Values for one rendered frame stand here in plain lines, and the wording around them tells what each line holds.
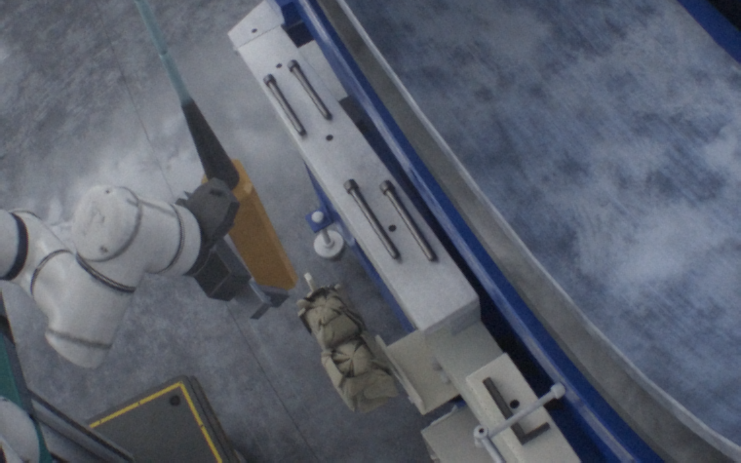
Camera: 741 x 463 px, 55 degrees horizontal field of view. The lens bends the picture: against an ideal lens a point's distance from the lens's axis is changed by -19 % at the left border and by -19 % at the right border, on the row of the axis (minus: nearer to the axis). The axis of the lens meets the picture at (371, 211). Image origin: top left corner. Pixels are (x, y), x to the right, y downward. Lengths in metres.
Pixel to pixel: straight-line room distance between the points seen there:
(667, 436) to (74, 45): 3.51
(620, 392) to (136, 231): 0.83
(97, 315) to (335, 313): 0.99
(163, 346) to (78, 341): 2.02
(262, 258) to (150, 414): 1.19
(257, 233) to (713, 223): 0.77
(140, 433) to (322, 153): 1.04
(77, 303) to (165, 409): 1.59
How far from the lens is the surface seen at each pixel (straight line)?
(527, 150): 1.49
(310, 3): 1.93
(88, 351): 0.93
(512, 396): 1.78
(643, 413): 1.32
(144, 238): 0.89
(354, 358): 1.81
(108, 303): 0.91
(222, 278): 1.01
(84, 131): 3.66
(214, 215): 0.99
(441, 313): 1.81
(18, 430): 1.23
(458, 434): 2.06
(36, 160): 3.72
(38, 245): 0.99
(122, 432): 2.53
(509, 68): 1.58
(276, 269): 1.44
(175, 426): 2.45
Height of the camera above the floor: 2.50
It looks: 58 degrees down
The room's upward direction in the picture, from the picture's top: 16 degrees counter-clockwise
